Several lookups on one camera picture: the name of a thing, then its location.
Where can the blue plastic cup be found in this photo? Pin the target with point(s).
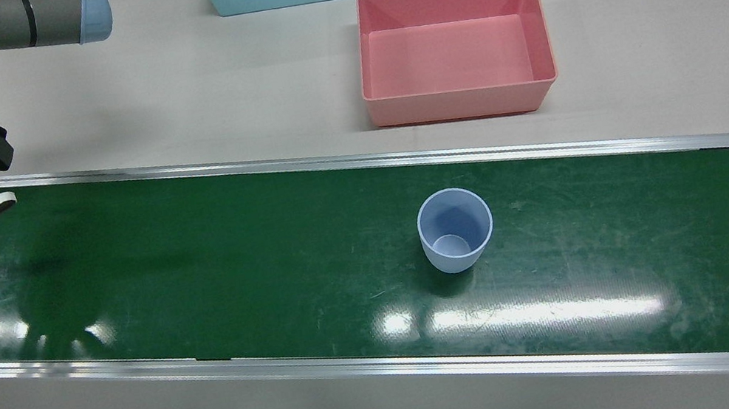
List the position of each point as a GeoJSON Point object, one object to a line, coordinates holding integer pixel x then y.
{"type": "Point", "coordinates": [458, 248]}

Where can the pink plastic box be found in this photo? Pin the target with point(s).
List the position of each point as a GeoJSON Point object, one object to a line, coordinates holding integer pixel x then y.
{"type": "Point", "coordinates": [452, 61]}

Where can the green conveyor belt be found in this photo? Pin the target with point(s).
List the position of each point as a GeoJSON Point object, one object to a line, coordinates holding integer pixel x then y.
{"type": "Point", "coordinates": [195, 264]}

